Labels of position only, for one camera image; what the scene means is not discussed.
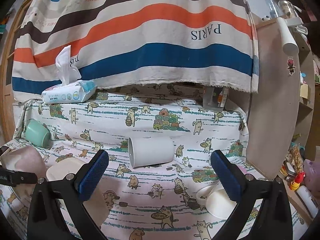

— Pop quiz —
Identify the striped Paris blanket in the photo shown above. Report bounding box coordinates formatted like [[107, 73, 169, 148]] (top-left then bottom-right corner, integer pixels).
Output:
[[11, 0, 259, 101]]

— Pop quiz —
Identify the white bottle on shelf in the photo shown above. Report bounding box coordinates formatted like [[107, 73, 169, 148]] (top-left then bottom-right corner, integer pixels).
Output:
[[276, 17, 299, 56]]

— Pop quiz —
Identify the wooden bed frame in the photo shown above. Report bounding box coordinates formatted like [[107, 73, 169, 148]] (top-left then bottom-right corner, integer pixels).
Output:
[[1, 0, 24, 145]]

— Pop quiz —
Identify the beige cup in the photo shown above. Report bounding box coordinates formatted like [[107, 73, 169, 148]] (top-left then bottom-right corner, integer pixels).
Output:
[[46, 156, 111, 227]]

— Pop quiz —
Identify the white mug with pink lid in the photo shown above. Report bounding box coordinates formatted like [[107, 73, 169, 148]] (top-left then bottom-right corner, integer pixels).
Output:
[[196, 183, 237, 219]]

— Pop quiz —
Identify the wooden cabinet side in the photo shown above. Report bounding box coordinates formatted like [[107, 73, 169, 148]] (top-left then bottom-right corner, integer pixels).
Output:
[[246, 18, 315, 179]]

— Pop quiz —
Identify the pink and white cup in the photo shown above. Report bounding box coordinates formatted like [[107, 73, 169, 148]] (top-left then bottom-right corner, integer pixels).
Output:
[[1, 146, 47, 178]]

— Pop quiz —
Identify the small carton under blanket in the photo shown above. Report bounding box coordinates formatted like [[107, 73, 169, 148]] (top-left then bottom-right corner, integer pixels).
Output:
[[203, 87, 229, 112]]

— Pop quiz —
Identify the mint green cup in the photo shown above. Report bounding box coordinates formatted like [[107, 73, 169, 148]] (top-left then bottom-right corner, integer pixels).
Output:
[[25, 120, 50, 148]]

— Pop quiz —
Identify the white cylindrical cup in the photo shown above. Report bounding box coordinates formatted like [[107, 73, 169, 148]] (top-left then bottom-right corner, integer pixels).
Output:
[[128, 137, 175, 168]]

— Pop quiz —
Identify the wet wipes pack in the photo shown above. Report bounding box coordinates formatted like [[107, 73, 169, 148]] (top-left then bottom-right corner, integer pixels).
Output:
[[41, 45, 97, 104]]

